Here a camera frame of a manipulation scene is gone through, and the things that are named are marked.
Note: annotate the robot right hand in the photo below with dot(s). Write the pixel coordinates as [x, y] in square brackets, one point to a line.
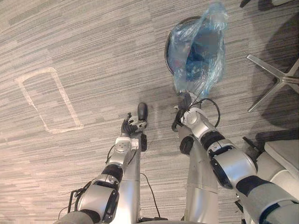
[187, 101]

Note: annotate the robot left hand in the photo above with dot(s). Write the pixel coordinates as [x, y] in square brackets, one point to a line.
[129, 127]

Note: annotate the blue plastic trash bag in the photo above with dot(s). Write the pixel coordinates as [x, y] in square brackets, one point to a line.
[201, 53]

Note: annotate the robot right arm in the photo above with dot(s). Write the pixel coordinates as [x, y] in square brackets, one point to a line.
[233, 163]

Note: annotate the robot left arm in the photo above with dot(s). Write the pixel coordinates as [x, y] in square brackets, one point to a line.
[100, 198]

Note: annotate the small black round bin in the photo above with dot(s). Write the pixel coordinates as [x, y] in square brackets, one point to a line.
[166, 50]

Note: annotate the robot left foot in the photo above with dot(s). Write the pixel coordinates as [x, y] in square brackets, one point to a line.
[142, 110]

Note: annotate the robot left leg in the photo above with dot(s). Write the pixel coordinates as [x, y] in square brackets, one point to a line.
[133, 186]

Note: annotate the robot leg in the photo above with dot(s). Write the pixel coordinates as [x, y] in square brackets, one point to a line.
[133, 186]
[201, 182]

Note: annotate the tape rectangle floor marking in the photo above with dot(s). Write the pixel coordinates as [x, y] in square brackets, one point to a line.
[63, 93]

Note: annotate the robot right leg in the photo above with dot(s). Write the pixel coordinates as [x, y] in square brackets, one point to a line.
[201, 182]

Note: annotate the grey fabric armchair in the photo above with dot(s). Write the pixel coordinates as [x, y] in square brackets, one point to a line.
[280, 158]

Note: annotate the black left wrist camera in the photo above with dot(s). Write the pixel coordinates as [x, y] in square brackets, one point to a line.
[144, 142]

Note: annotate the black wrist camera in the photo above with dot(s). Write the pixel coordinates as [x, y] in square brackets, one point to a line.
[186, 145]
[144, 142]

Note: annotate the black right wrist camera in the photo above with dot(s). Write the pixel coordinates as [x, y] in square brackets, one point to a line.
[186, 145]

